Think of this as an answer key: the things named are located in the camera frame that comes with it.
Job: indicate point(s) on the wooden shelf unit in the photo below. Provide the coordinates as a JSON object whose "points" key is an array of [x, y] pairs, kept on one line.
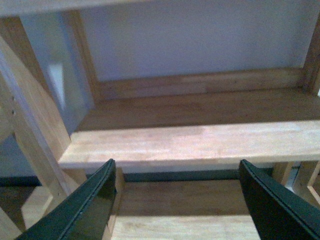
{"points": [[161, 85], [11, 196]]}

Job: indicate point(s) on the wooden shelf unit left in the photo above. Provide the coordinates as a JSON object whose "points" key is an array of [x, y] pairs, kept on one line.
{"points": [[11, 196]]}

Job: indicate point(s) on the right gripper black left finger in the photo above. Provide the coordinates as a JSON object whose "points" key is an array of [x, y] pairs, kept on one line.
{"points": [[84, 214]]}

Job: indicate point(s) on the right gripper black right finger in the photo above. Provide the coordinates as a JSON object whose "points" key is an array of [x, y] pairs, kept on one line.
{"points": [[277, 213]]}

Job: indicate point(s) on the wooden shelf unit right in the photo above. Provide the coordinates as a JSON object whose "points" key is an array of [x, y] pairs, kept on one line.
{"points": [[161, 85]]}

